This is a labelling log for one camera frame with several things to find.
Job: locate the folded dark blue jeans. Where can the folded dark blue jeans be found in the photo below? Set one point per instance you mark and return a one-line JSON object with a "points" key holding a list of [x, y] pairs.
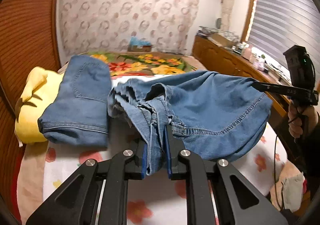
{"points": [[78, 116]]}

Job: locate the grey striped window blind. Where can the grey striped window blind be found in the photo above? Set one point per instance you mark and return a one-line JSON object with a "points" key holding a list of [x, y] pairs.
{"points": [[277, 25]]}

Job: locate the pink container on cabinet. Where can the pink container on cabinet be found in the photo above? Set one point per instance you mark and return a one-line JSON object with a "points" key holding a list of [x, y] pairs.
{"points": [[247, 53]]}

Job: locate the right hand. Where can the right hand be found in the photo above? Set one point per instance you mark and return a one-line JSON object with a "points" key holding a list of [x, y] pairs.
{"points": [[296, 126]]}

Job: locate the brown louvered wardrobe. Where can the brown louvered wardrobe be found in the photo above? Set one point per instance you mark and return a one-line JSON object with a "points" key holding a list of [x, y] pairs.
{"points": [[28, 39]]}

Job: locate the floral bed blanket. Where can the floral bed blanket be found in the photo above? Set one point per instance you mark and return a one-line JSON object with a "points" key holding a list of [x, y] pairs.
{"points": [[147, 64]]}

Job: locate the box with blue item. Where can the box with blue item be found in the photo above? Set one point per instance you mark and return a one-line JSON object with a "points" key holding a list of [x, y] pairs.
{"points": [[139, 45]]}

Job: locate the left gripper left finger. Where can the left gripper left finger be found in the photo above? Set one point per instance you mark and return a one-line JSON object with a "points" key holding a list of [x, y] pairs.
{"points": [[94, 184]]}

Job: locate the yellow plush toy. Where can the yellow plush toy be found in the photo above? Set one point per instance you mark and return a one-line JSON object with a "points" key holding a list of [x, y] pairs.
{"points": [[41, 89]]}

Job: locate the pink circle pattern curtain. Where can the pink circle pattern curtain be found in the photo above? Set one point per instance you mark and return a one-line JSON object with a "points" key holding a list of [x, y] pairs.
{"points": [[110, 25]]}

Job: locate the white strawberry print sheet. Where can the white strawberry print sheet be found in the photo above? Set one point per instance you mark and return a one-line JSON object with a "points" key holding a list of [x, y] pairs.
{"points": [[157, 200]]}

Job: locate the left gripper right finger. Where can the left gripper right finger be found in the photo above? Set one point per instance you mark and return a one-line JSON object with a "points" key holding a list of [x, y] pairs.
{"points": [[217, 193]]}

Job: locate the light blue denim pants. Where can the light blue denim pants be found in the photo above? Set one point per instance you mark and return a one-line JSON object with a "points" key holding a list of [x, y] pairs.
{"points": [[216, 116]]}

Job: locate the brown wooden cabinet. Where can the brown wooden cabinet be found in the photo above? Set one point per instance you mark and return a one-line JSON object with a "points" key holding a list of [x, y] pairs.
{"points": [[218, 59]]}

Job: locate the cardboard box on cabinet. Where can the cardboard box on cabinet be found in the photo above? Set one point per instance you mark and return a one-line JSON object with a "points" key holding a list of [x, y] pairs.
{"points": [[222, 41]]}

